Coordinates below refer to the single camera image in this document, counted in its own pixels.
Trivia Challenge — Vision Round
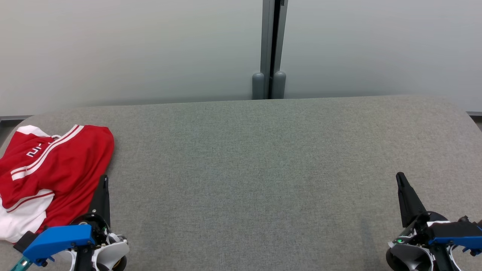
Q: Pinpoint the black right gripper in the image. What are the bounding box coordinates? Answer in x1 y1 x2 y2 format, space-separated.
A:
395 172 449 246

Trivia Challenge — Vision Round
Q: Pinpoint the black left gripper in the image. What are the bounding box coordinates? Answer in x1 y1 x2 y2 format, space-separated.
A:
72 175 114 243

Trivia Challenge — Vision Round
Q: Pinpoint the red basketball jersey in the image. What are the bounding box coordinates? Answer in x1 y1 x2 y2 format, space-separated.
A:
0 125 115 243

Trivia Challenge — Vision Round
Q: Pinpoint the grey fabric work surface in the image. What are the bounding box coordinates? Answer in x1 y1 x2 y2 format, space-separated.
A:
0 95 482 271

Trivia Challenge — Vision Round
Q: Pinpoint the black cable with teal plug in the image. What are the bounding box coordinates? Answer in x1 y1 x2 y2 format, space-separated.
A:
10 257 32 271

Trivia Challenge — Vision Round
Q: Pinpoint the grey cylinder post cap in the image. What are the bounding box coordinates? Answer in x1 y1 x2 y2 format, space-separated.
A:
272 71 287 99
252 72 265 100

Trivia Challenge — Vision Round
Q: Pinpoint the grey partition post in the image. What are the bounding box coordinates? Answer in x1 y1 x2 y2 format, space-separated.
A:
260 0 288 99

